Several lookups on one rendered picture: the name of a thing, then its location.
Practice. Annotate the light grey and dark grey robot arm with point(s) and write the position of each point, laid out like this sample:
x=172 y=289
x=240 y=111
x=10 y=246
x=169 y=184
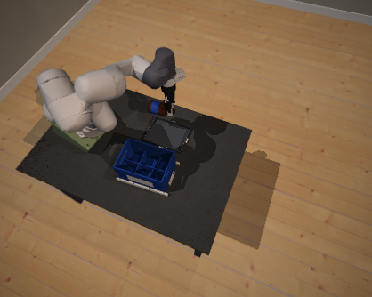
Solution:
x=70 y=109

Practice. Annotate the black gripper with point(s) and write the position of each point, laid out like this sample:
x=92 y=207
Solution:
x=169 y=101

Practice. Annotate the brown glass bottle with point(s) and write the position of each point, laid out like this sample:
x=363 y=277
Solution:
x=158 y=108

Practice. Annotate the dark blue divided crate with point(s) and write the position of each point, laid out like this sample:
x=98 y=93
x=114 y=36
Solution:
x=147 y=165

